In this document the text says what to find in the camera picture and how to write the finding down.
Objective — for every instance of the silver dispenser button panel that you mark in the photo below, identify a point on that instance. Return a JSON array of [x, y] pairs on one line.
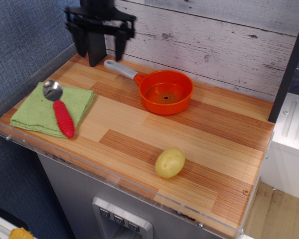
[[117, 223]]

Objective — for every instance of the yellow plastic potato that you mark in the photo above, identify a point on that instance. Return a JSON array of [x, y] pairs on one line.
[[170, 162]]

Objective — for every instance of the grey toy fridge cabinet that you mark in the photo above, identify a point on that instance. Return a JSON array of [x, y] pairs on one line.
[[75, 191]]

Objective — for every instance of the white toy sink unit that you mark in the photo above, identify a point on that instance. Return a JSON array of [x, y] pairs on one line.
[[280, 168]]

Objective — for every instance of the orange pan with grey handle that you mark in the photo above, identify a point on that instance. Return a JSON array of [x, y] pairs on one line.
[[164, 92]]

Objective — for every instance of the green folded cloth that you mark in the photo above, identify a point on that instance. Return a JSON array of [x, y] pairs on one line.
[[36, 112]]

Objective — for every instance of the clear acrylic table guard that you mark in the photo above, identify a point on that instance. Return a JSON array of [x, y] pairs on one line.
[[224, 136]]

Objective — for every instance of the black right frame post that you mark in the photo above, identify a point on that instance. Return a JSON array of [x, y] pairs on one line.
[[285, 83]]

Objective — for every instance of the yellow object bottom left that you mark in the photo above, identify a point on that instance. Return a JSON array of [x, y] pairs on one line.
[[20, 233]]

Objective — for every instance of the spoon with red handle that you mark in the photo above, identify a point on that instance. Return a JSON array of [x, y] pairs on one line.
[[53, 91]]

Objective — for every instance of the black frame post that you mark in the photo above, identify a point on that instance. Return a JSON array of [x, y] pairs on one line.
[[285, 83], [96, 48]]

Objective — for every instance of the black left frame post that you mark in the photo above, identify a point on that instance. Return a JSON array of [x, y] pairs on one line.
[[96, 48]]

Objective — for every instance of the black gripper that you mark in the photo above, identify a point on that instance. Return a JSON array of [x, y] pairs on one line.
[[102, 17]]

